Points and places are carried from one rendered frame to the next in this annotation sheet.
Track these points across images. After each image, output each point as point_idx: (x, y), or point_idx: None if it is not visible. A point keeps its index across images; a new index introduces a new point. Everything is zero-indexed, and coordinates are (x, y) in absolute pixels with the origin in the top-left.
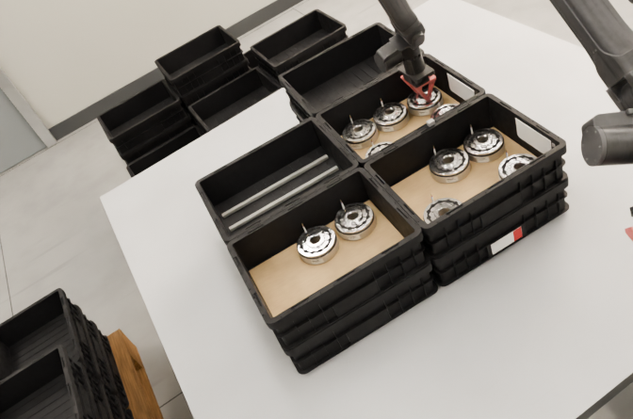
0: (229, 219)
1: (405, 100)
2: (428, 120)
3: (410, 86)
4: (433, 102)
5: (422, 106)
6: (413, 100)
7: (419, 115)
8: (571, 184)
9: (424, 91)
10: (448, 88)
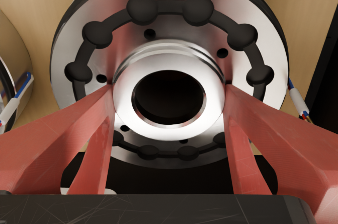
0: None
1: (327, 3)
2: None
3: (256, 120)
4: (66, 103)
5: (66, 31)
6: (193, 33)
7: None
8: None
9: (199, 123)
10: (139, 187)
